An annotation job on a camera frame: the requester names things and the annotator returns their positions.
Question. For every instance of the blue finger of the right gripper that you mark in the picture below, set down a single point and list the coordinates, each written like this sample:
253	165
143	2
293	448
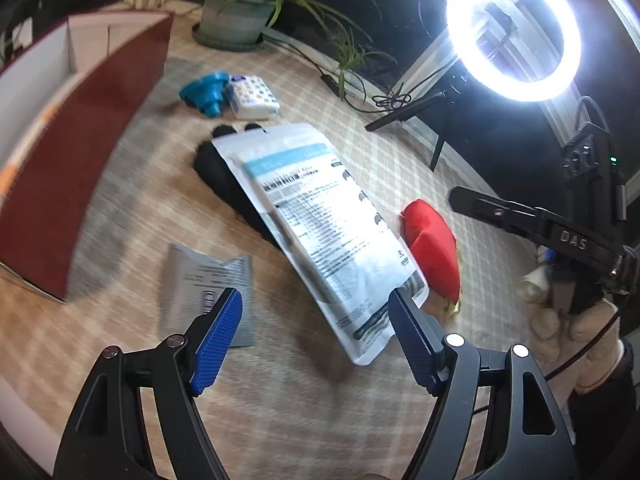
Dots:
511	217

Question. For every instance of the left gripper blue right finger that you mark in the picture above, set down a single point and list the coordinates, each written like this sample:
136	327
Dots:
525	436

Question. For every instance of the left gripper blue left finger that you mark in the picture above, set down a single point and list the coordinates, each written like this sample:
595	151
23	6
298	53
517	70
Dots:
105	436

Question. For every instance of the red fabric pouch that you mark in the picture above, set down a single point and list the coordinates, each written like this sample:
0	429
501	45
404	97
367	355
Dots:
434	247

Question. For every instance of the grey printed plastic bag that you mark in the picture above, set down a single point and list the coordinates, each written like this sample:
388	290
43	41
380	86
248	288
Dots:
191	284

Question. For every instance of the white printed plastic pouch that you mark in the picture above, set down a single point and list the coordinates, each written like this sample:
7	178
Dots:
327	226

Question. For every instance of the black fuzzy cloth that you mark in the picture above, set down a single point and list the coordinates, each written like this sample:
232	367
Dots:
216	174

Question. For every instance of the white patterned tissue pack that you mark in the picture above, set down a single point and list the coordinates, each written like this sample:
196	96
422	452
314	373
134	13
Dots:
250	98

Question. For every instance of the blue plastic funnel toy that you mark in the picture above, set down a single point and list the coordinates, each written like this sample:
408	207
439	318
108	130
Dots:
206	94

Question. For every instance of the right hand in beige glove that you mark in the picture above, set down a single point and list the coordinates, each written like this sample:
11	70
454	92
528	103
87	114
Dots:
556	335

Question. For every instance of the black tripod stand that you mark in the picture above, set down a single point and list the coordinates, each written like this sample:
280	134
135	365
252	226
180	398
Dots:
444	96

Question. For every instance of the plaid beige table cloth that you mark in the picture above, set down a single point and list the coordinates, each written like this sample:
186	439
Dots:
293	406

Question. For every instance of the dark red cardboard box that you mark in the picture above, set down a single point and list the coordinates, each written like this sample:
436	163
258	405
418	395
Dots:
65	102

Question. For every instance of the potted spider plant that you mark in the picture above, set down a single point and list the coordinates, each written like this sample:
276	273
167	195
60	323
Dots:
238	25

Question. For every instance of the white ring light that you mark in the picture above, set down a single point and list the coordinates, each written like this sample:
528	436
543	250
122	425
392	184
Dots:
507	51

